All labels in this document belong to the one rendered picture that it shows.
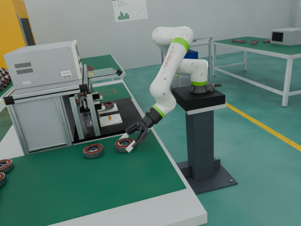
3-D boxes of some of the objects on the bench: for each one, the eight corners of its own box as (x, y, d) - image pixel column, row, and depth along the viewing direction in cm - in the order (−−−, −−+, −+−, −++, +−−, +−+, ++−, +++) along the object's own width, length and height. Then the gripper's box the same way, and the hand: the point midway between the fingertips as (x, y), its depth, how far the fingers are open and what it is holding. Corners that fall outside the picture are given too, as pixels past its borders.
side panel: (72, 143, 150) (59, 94, 137) (72, 145, 147) (59, 96, 135) (25, 153, 145) (7, 103, 132) (24, 155, 142) (6, 105, 129)
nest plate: (119, 115, 179) (119, 113, 179) (122, 122, 166) (122, 120, 165) (99, 118, 176) (99, 117, 176) (100, 127, 163) (100, 125, 162)
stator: (113, 104, 198) (113, 100, 197) (114, 109, 188) (113, 104, 187) (100, 106, 197) (99, 102, 195) (100, 111, 187) (99, 106, 185)
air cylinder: (93, 121, 172) (92, 115, 170) (93, 126, 165) (92, 118, 163) (86, 123, 171) (84, 116, 169) (86, 127, 164) (84, 120, 162)
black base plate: (130, 99, 216) (130, 97, 215) (147, 128, 158) (146, 125, 157) (77, 109, 207) (76, 106, 206) (74, 143, 149) (73, 140, 148)
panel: (76, 106, 207) (68, 72, 196) (73, 141, 148) (62, 95, 136) (75, 106, 207) (67, 72, 195) (71, 141, 147) (59, 95, 136)
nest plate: (115, 104, 201) (115, 103, 201) (118, 110, 188) (117, 109, 187) (97, 107, 198) (97, 106, 198) (98, 114, 185) (98, 112, 184)
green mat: (150, 129, 157) (150, 128, 157) (187, 188, 102) (187, 188, 102) (-6, 162, 139) (-6, 161, 139) (-64, 255, 84) (-65, 254, 84)
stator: (130, 141, 145) (129, 135, 143) (138, 148, 136) (137, 142, 134) (112, 146, 140) (111, 141, 139) (119, 155, 131) (118, 149, 130)
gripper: (138, 109, 148) (111, 135, 145) (156, 122, 129) (127, 151, 125) (144, 117, 152) (119, 142, 149) (163, 130, 133) (135, 159, 129)
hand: (125, 144), depth 137 cm, fingers closed on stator, 11 cm apart
